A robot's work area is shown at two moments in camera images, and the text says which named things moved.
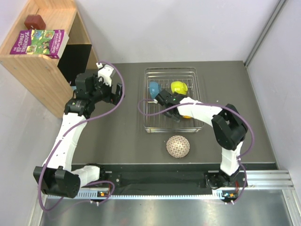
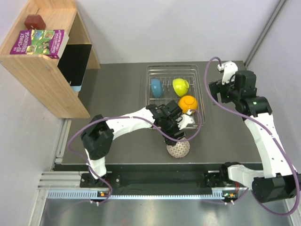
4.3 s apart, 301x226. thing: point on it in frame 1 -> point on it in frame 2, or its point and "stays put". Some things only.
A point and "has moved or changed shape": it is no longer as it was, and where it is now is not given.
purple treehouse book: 50,43 stays put
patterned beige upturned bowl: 178,146 stays put
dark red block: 35,21 stays put
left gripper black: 111,98 -> 176,129
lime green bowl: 179,87 has moved or changed shape
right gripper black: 176,118 -> 217,87
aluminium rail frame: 257,181 stays put
